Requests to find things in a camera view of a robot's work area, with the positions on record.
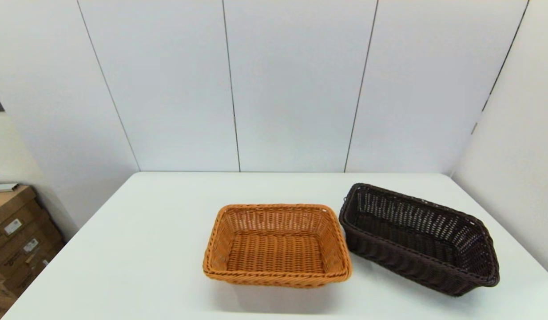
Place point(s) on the orange wicker basket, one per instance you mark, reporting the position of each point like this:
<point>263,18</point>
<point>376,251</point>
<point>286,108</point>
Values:
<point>278,253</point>

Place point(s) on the dark brown wicker basket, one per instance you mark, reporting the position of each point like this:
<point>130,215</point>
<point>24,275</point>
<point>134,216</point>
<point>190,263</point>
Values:
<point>411,240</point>

